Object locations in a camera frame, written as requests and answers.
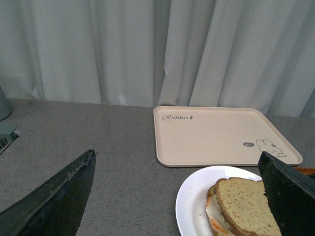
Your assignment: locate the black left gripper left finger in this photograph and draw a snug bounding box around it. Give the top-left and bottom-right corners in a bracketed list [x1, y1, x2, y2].
[0, 149, 96, 236]

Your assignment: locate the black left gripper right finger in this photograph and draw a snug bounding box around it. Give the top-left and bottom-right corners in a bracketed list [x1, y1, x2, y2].
[258, 151, 315, 236]

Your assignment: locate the bread slice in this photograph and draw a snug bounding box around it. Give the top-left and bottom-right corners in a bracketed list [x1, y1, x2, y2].
[206, 185, 215, 198]
[213, 177, 281, 236]

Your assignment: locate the white round plate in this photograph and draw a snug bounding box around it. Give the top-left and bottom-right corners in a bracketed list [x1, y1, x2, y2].
[175, 166, 261, 236]

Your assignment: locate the egg sandwich filling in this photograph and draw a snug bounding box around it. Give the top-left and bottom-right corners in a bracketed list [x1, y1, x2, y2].
[205, 197, 233, 236]

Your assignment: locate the brown wooden tray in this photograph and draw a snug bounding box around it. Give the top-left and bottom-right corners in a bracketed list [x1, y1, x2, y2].
[295, 167, 315, 176]

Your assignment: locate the grey-green rack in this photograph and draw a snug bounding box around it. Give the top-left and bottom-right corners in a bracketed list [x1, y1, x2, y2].
[0, 124, 20, 154]

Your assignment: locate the grey cylindrical container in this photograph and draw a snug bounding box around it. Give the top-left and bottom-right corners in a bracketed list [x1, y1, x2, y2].
[0, 86, 12, 120]

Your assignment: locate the pink rabbit tray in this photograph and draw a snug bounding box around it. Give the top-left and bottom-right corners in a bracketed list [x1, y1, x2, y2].
[153, 106, 303, 167]

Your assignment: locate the grey curtain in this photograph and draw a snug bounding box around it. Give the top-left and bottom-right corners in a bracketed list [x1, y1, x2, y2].
[0, 0, 315, 118]

